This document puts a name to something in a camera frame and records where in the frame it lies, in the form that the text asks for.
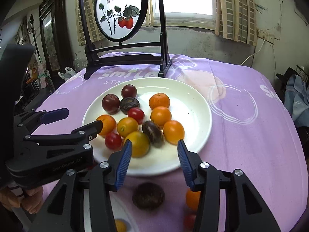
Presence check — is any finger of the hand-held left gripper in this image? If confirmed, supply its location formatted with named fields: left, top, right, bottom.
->
left=24, top=120, right=104, bottom=150
left=14, top=108, right=70, bottom=136

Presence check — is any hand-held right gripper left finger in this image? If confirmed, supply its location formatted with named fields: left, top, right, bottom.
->
left=28, top=140, right=133, bottom=232

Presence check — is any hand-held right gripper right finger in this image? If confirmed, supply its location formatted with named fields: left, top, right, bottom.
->
left=177, top=139, right=282, bottom=232

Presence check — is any red cherry tomato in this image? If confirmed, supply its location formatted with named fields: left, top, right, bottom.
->
left=104, top=132, right=123, bottom=151
left=127, top=107, right=145, bottom=124

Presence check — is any olive yellow tomato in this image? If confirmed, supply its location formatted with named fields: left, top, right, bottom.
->
left=124, top=131, right=150, bottom=158

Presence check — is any dark red plum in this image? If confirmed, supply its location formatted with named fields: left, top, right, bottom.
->
left=102, top=94, right=120, bottom=115

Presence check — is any dark brown water chestnut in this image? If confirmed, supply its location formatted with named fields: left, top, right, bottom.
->
left=142, top=120, right=165, bottom=148
left=119, top=97, right=140, bottom=115
left=132, top=182, right=166, bottom=211

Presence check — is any white oval plate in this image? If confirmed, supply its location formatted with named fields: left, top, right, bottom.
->
left=82, top=78, right=213, bottom=177

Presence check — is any dark purple plum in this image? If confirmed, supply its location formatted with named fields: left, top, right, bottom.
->
left=121, top=84, right=138, bottom=99

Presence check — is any mandarin orange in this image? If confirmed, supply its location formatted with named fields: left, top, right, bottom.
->
left=148, top=93, right=170, bottom=110
left=185, top=188, right=201, bottom=211

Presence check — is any person's left hand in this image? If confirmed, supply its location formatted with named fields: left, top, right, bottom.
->
left=0, top=186, right=44, bottom=214

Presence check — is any white plastic bag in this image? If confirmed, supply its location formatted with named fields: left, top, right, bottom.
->
left=58, top=67, right=76, bottom=81

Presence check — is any large red tomato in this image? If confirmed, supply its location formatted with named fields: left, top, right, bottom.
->
left=184, top=213, right=197, bottom=231

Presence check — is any checkered curtain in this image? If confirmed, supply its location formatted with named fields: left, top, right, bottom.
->
left=214, top=0, right=257, bottom=46
left=76, top=0, right=102, bottom=46

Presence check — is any dark wooden framed panel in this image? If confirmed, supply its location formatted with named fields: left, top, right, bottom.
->
left=39, top=0, right=73, bottom=72

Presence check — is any blue clothing pile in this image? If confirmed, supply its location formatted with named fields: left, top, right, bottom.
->
left=284, top=74, right=309, bottom=128

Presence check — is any black hat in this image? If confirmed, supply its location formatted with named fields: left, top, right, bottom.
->
left=276, top=68, right=298, bottom=83

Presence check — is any white power cable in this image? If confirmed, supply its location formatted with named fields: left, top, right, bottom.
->
left=240, top=40, right=266, bottom=66

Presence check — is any wall power strip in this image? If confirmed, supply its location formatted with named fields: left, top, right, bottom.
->
left=257, top=29, right=276, bottom=44

